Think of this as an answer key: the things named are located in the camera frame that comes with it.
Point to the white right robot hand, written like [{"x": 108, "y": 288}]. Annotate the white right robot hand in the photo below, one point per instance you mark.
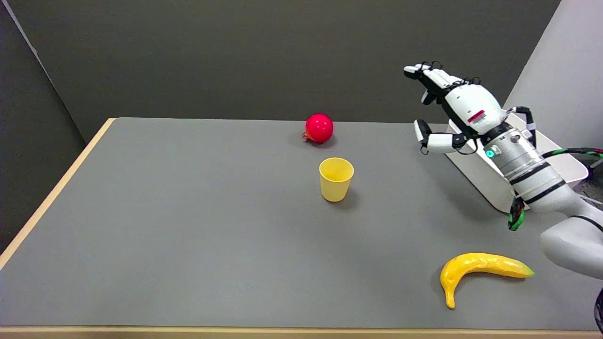
[{"x": 471, "y": 106}]

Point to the yellow plastic cup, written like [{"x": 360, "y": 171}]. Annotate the yellow plastic cup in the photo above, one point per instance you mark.
[{"x": 335, "y": 179}]

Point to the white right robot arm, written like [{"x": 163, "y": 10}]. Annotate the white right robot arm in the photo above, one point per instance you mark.
[{"x": 537, "y": 183}]

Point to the white plastic bin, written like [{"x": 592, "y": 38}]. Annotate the white plastic bin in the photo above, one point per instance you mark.
[{"x": 560, "y": 162}]

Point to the red pomegranate toy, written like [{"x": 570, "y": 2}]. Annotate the red pomegranate toy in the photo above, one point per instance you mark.
[{"x": 319, "y": 128}]

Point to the yellow toy banana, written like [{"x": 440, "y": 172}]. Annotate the yellow toy banana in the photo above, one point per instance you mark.
[{"x": 476, "y": 268}]

